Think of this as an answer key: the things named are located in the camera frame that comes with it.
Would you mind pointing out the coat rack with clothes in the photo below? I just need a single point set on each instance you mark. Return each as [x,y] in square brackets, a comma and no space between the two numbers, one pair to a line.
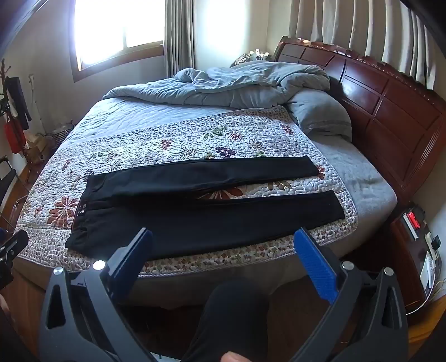
[17,101]

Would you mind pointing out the beige pleated wall curtain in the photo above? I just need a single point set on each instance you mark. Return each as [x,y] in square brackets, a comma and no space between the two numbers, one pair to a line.
[348,24]

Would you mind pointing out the person's black-trousered leg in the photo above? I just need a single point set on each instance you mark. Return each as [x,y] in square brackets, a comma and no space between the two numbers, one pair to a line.
[226,316]

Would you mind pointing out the black pants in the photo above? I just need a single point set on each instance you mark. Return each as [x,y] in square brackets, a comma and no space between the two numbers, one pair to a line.
[209,222]

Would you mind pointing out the white device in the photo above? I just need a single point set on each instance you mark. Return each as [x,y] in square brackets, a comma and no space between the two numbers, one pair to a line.
[428,269]

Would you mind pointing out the floral quilted bedspread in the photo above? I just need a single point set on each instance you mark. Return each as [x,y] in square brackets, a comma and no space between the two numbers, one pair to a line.
[174,139]

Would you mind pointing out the grey duvet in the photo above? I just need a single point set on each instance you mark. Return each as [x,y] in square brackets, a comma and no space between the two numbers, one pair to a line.
[244,83]

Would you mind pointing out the light blue bed sheet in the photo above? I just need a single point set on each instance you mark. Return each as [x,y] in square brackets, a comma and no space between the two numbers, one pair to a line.
[366,181]

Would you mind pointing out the wooden bed headboard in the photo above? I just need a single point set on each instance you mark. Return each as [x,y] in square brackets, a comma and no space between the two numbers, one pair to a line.
[390,115]

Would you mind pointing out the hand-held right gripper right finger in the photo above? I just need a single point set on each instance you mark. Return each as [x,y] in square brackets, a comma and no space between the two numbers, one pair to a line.
[315,264]

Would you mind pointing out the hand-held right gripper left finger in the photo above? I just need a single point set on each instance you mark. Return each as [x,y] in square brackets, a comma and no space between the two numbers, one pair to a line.
[134,254]

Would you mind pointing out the red and white box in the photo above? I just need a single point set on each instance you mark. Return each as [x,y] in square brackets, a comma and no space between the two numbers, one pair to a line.
[411,220]

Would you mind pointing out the beige window curtain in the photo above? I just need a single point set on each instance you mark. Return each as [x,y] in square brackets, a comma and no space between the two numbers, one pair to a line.
[179,34]

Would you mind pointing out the metal frame chair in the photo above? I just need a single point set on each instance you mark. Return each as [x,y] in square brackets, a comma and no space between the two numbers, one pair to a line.
[7,184]

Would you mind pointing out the grey pillow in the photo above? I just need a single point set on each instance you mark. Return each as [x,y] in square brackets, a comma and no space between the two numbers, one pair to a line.
[320,115]

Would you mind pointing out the wooden framed window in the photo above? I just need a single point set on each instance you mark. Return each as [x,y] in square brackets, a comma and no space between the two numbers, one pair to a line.
[115,31]

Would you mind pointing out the beige mattress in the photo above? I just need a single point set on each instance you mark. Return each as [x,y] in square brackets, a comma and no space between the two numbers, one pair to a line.
[226,275]

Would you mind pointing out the black plug adapter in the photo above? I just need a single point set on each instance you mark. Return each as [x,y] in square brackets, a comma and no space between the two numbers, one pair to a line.
[434,242]

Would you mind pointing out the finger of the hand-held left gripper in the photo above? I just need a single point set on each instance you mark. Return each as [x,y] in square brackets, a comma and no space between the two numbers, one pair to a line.
[14,247]

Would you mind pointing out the red bag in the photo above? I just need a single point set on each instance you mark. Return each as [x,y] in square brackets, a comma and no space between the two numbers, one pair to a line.
[14,135]

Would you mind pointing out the wooden nightstand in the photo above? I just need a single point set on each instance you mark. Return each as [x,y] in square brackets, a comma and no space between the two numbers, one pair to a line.
[407,268]

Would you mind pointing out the patterned pillow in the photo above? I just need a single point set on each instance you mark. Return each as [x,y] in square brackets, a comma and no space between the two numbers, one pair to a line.
[251,57]

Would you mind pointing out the person's right hand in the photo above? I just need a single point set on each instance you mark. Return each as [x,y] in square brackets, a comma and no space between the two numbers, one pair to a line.
[237,357]

